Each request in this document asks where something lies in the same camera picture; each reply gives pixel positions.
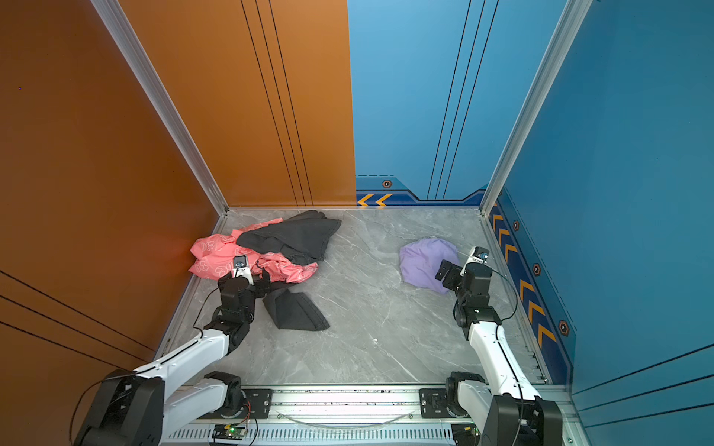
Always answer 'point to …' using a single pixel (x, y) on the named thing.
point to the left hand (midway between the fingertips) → (248, 269)
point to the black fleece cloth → (294, 310)
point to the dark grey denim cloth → (301, 239)
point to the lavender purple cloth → (420, 261)
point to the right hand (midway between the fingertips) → (453, 265)
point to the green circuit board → (229, 432)
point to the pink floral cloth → (213, 257)
